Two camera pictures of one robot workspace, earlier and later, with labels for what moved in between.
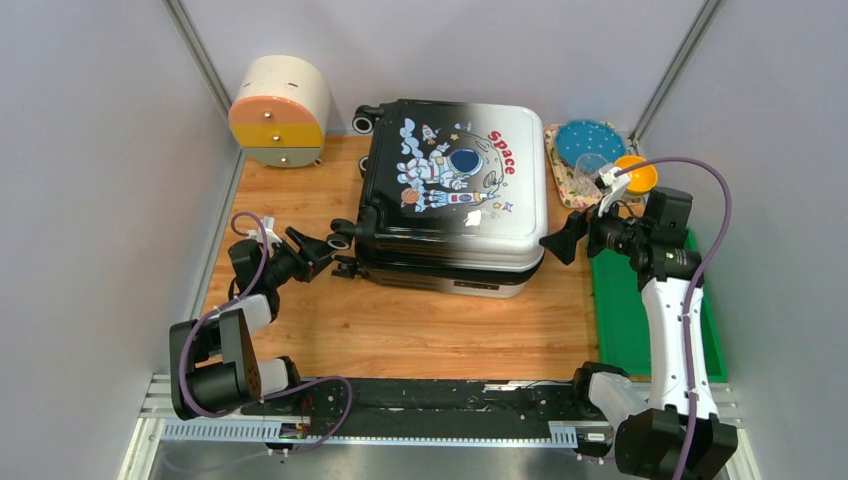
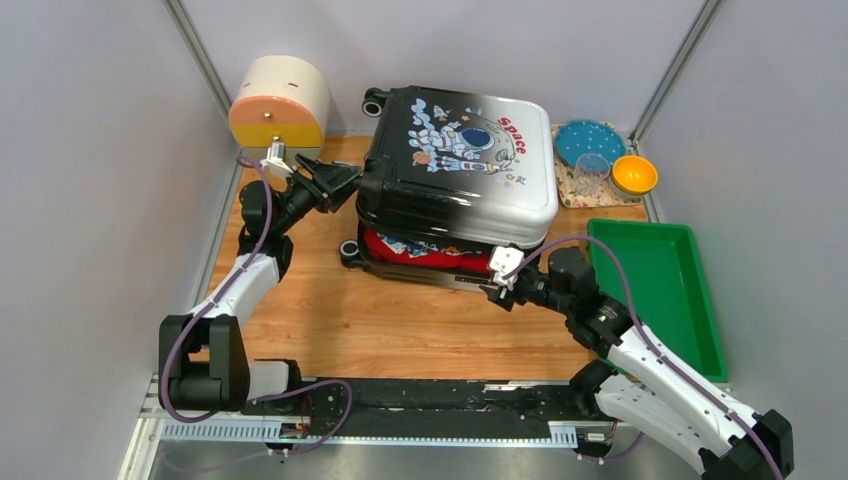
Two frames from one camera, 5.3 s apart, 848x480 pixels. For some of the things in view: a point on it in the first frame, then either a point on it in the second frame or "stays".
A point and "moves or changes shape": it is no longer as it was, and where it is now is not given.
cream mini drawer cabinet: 280,112 stays
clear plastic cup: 587,166 stays
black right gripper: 562,242 to 503,297
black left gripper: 319,254 to 336,179
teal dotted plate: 579,137 stays
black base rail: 425,407 stays
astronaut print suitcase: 453,198 moves or changes shape
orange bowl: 643,178 stays
